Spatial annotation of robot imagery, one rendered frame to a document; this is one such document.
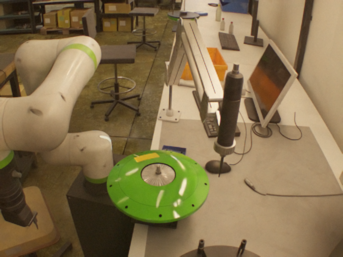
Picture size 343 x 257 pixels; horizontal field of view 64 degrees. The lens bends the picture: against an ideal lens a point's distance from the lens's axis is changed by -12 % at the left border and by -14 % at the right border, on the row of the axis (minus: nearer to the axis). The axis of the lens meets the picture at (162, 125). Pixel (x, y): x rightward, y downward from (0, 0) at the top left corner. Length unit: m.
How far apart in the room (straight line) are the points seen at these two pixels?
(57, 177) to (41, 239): 1.25
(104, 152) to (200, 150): 0.42
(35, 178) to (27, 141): 2.13
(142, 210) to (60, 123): 0.41
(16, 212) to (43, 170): 2.00
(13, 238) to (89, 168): 0.53
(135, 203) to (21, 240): 0.72
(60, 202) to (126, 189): 1.55
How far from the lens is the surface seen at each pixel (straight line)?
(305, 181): 1.29
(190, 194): 0.89
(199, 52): 0.89
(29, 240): 1.43
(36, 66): 0.96
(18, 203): 0.73
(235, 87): 0.61
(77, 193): 1.31
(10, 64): 2.29
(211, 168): 1.21
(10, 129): 0.56
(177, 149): 1.30
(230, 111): 0.64
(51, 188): 2.54
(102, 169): 1.20
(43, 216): 1.50
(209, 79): 0.80
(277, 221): 1.10
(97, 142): 1.15
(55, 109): 0.55
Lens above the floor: 1.72
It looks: 33 degrees down
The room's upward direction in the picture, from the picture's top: 1 degrees clockwise
